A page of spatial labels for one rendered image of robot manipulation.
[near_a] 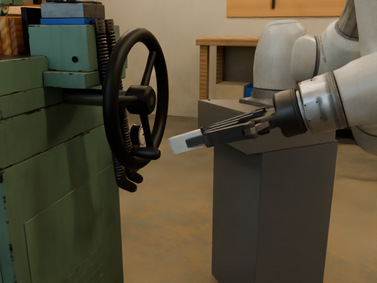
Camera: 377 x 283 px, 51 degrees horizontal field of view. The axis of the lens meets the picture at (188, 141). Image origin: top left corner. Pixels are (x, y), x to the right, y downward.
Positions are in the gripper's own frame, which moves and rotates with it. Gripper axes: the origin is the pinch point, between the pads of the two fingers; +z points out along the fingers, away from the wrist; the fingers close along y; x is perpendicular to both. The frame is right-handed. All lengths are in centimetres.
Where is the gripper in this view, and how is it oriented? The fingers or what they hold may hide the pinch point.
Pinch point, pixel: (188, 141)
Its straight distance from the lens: 70.8
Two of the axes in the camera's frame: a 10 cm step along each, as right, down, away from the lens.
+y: -3.0, 2.6, -9.2
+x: 3.3, 9.3, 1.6
